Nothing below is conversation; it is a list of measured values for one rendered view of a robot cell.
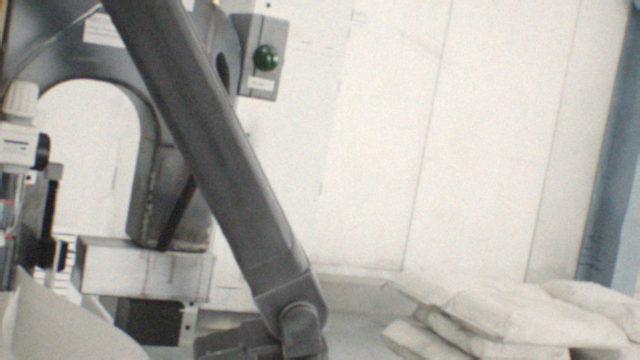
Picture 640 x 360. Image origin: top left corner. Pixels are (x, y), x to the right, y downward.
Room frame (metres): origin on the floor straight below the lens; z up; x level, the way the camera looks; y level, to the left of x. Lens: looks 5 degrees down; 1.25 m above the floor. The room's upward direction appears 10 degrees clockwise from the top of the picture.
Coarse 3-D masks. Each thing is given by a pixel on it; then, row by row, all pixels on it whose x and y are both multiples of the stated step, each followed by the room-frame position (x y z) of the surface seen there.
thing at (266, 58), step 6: (258, 48) 0.99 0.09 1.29; (264, 48) 0.99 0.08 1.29; (270, 48) 0.99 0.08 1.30; (252, 54) 1.00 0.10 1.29; (258, 54) 0.99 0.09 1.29; (264, 54) 0.99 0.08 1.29; (270, 54) 0.99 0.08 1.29; (276, 54) 1.00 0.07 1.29; (252, 60) 1.00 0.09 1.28; (258, 60) 0.99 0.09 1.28; (264, 60) 0.99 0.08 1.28; (270, 60) 0.99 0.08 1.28; (276, 60) 1.00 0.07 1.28; (258, 66) 0.99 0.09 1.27; (264, 66) 0.99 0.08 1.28; (270, 66) 0.99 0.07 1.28; (276, 66) 1.00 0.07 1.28
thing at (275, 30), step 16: (240, 16) 1.03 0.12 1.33; (256, 16) 1.00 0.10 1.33; (240, 32) 1.02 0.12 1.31; (256, 32) 1.00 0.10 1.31; (272, 32) 1.01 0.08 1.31; (288, 32) 1.01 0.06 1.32; (256, 48) 1.00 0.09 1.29; (240, 80) 1.00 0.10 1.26; (272, 80) 1.01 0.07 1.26; (240, 96) 1.00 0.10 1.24; (256, 96) 1.00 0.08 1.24; (272, 96) 1.01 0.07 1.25
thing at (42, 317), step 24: (24, 288) 0.84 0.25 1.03; (48, 288) 0.79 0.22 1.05; (24, 312) 0.83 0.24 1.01; (48, 312) 0.79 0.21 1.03; (72, 312) 0.76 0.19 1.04; (0, 336) 0.66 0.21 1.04; (24, 336) 0.82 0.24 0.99; (48, 336) 0.79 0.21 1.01; (72, 336) 0.76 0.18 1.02; (96, 336) 0.73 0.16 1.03; (120, 336) 0.71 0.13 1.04
